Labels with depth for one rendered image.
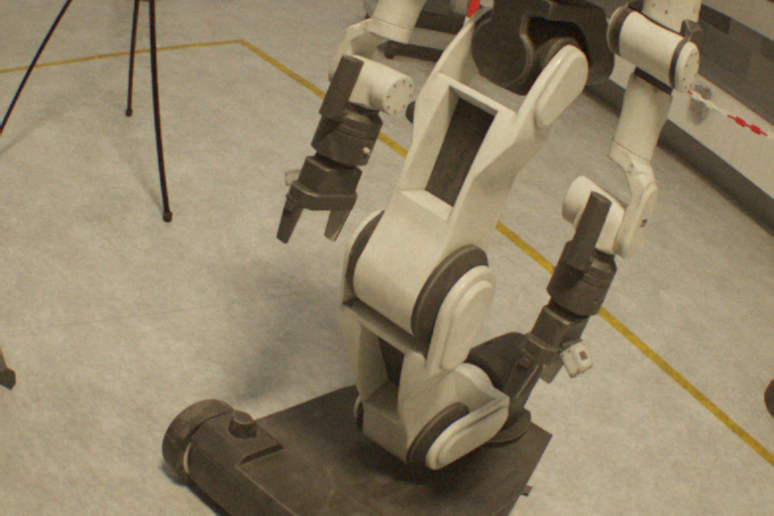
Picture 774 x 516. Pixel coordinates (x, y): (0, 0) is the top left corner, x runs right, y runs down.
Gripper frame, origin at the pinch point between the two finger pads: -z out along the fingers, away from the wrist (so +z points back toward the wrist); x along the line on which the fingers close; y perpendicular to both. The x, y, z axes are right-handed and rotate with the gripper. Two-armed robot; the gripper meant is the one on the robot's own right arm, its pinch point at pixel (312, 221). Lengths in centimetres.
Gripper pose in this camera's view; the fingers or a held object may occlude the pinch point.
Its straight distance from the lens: 149.1
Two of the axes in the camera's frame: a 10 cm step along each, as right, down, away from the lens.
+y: 7.1, 4.6, -5.4
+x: -6.1, 0.2, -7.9
